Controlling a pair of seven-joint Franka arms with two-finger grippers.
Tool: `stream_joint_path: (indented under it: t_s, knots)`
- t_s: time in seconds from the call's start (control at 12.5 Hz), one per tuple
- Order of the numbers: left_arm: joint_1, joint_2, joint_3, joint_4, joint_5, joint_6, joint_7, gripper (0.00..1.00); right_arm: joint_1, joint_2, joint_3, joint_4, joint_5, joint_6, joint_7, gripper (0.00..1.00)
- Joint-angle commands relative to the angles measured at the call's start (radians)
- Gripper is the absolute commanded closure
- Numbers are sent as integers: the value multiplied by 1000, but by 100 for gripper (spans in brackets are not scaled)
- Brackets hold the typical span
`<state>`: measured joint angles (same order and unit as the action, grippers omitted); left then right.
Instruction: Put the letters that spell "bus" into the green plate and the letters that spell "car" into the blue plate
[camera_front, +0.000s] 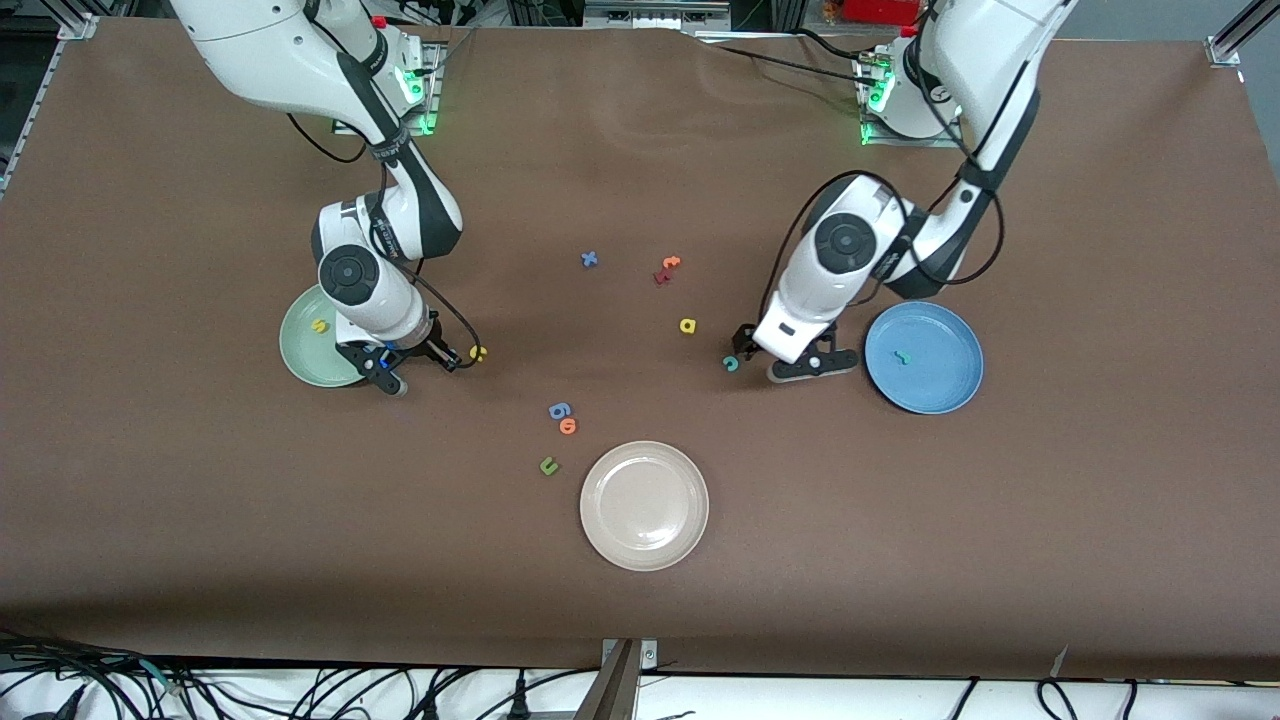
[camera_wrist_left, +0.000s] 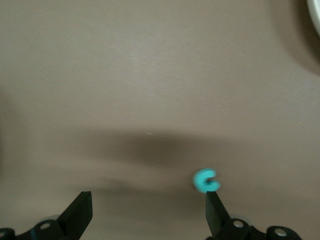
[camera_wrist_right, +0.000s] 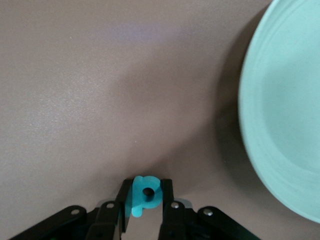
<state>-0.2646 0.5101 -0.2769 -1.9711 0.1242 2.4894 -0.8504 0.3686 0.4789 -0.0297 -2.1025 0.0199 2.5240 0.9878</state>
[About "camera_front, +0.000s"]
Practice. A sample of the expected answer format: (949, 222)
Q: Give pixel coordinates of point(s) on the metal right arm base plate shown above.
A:
(430, 100)

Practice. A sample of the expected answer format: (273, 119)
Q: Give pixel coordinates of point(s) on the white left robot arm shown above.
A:
(800, 300)

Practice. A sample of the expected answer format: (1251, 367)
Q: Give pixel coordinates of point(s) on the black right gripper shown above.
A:
(432, 349)

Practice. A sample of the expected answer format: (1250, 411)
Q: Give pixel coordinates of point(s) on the grey metal box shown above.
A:
(655, 12)

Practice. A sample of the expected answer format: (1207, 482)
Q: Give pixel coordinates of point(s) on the aluminium frame profile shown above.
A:
(80, 27)
(1235, 40)

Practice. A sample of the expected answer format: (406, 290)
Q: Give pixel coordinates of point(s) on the pale green plate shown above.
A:
(305, 355)

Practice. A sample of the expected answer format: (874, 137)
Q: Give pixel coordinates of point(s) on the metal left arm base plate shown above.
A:
(880, 140)

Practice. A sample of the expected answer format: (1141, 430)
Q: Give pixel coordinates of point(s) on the brown table cover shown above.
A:
(900, 550)

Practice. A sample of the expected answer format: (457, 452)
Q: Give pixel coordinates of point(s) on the beige plate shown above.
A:
(644, 505)

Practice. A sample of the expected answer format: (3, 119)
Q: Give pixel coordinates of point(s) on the aluminium post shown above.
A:
(610, 695)

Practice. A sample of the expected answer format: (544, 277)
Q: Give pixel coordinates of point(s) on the blue plate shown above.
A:
(940, 380)

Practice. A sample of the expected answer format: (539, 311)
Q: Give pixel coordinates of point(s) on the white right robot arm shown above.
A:
(250, 45)

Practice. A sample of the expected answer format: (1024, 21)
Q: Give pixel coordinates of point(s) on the small metal bracket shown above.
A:
(648, 655)

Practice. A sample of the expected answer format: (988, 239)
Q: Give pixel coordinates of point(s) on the red box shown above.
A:
(880, 10)

